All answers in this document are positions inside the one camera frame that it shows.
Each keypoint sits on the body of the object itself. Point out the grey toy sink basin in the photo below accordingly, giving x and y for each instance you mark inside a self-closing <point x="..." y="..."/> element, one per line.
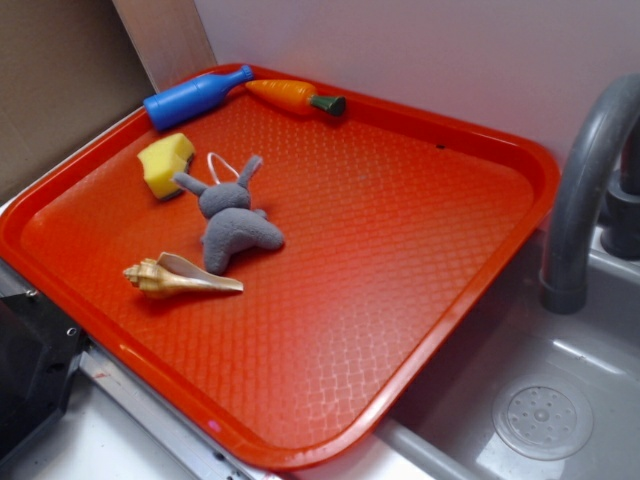
<point x="518" y="392"/>

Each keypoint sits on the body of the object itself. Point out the grey toy faucet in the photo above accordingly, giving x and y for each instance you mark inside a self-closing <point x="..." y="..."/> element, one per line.
<point x="580" y="200"/>

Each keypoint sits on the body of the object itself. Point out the beige conch seashell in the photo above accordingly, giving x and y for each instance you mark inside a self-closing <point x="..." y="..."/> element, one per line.
<point x="170" y="275"/>

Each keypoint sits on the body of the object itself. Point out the blue plastic toy bottle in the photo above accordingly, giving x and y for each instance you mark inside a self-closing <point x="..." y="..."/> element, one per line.
<point x="194" y="97"/>

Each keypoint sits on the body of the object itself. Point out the yellow green sponge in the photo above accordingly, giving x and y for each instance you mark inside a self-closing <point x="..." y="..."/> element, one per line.
<point x="161" y="160"/>

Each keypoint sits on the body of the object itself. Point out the grey plush bunny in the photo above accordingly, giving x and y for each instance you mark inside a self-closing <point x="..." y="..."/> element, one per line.
<point x="233" y="226"/>

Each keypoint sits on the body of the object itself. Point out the dark grey faucet knob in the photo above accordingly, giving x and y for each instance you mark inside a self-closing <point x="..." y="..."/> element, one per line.
<point x="620" y="237"/>

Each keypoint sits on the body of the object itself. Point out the black metal bracket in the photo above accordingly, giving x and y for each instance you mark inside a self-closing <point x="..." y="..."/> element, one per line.
<point x="40" y="352"/>

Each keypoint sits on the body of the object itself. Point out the red plastic tray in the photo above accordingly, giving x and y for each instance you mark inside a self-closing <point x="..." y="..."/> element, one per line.
<point x="395" y="221"/>

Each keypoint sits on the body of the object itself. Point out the orange toy carrot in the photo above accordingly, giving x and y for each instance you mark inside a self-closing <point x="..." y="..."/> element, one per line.
<point x="296" y="96"/>

